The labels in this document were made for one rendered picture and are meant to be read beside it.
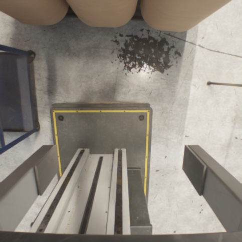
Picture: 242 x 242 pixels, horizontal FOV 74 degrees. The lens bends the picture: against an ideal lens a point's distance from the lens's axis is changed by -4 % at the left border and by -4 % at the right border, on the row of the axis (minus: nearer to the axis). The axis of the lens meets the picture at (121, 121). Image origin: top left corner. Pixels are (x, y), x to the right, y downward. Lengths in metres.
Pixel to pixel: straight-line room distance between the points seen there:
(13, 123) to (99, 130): 0.77
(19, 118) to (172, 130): 1.30
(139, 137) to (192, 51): 0.83
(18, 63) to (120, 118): 0.89
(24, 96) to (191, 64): 1.37
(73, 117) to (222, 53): 1.28
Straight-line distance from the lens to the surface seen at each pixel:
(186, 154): 0.17
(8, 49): 1.29
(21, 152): 1.85
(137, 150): 1.22
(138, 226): 0.87
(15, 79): 1.54
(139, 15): 1.46
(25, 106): 1.53
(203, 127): 1.66
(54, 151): 0.17
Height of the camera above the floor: 1.43
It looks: 75 degrees down
